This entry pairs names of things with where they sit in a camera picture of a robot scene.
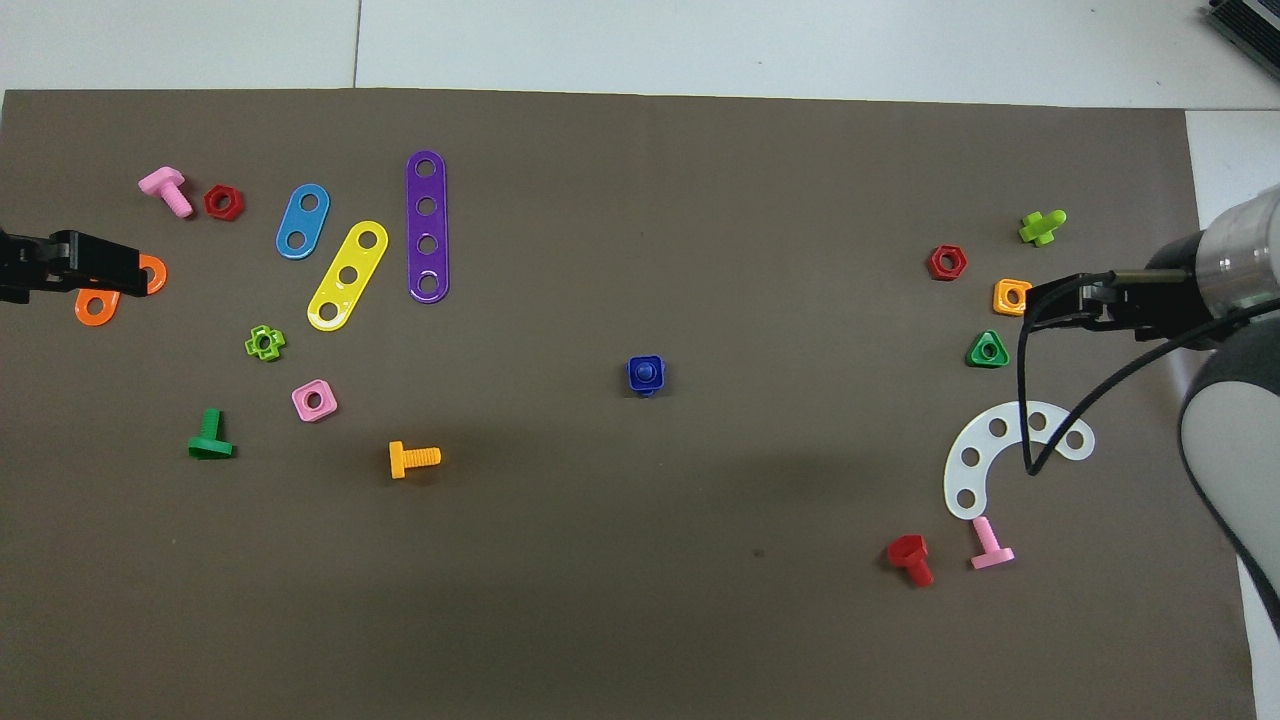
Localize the lime green plastic bolt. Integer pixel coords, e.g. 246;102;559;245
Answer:
1018;209;1068;247

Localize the blue two-hole plastic strip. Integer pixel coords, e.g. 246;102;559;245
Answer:
275;183;331;260

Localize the white curved five-hole plate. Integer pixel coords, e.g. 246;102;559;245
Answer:
943;400;1097;522

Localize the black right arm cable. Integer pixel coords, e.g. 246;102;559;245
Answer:
1017;290;1280;477

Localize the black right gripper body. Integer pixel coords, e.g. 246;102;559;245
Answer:
1100;232;1213;341

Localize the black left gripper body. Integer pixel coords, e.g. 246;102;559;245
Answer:
0;230;67;304

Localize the orange heart-shaped plastic plate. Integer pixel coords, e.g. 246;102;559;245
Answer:
75;255;168;328

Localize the yellow three-hole plastic strip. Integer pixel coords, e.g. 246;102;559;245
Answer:
307;220;389;332

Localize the red plastic bolt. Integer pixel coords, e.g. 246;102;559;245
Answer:
887;534;936;588

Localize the purple four-hole plastic strip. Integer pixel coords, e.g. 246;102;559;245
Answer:
405;150;450;304

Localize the dark green plastic bolt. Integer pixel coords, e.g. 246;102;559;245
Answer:
187;408;237;461

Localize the black ribbed device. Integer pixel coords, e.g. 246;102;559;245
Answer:
1205;0;1280;73

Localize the brown paper table mat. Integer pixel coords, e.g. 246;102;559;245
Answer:
0;88;1257;720

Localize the pink plastic bolt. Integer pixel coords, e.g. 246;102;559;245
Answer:
969;515;1016;571
138;166;195;219

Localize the pink square plastic nut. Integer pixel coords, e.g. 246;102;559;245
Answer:
291;379;339;423

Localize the orange plastic bolt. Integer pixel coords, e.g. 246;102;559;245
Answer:
388;440;442;480

